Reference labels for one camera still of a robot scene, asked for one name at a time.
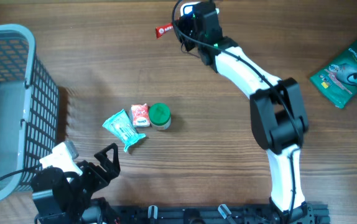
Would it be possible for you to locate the red Nescafe sachet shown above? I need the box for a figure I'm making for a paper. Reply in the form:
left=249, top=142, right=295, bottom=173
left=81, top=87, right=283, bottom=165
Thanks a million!
left=155, top=22, right=173, bottom=39

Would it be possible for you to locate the light green wipes packet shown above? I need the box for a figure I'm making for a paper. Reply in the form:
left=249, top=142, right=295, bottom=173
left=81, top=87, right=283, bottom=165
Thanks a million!
left=102, top=109, right=146, bottom=153

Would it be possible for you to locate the red white small packet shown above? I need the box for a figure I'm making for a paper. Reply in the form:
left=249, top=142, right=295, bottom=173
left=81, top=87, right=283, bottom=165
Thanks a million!
left=129, top=103, right=151, bottom=128

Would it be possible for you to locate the green lidded jar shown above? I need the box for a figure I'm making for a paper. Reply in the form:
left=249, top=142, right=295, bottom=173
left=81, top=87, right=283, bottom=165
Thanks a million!
left=149, top=103, right=171, bottom=130

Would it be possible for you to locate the green 3M gloves packet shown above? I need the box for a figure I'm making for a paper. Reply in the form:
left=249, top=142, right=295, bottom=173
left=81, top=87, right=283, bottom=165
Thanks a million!
left=310, top=39, right=357, bottom=109

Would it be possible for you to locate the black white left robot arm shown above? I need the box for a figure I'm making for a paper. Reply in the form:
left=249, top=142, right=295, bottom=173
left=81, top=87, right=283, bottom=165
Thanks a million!
left=30, top=141, right=121, bottom=223

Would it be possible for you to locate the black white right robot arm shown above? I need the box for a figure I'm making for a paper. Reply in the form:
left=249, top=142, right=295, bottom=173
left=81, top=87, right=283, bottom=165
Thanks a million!
left=172, top=11, right=308, bottom=223

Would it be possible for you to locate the white barcode scanner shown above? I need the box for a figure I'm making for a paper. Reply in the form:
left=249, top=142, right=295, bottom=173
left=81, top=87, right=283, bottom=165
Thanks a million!
left=180, top=1, right=220, bottom=16

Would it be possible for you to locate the grey plastic shopping basket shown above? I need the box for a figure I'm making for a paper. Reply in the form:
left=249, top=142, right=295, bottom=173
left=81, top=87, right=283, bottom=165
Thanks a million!
left=0, top=24, right=60, bottom=201

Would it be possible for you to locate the black left camera cable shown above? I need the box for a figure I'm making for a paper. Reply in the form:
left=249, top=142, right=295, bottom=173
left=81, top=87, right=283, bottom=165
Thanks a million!
left=0, top=166, right=42, bottom=200

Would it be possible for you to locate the black camera cable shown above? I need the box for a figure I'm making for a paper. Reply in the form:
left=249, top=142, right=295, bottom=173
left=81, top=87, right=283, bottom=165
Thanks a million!
left=171, top=0, right=304, bottom=218
left=0, top=166, right=42, bottom=200

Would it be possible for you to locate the black right camera cable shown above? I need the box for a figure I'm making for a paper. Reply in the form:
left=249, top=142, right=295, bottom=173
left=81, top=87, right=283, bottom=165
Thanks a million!
left=171, top=0, right=304, bottom=218

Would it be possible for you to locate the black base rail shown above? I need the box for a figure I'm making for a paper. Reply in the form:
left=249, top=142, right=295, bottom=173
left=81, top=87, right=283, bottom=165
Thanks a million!
left=112, top=203, right=331, bottom=224

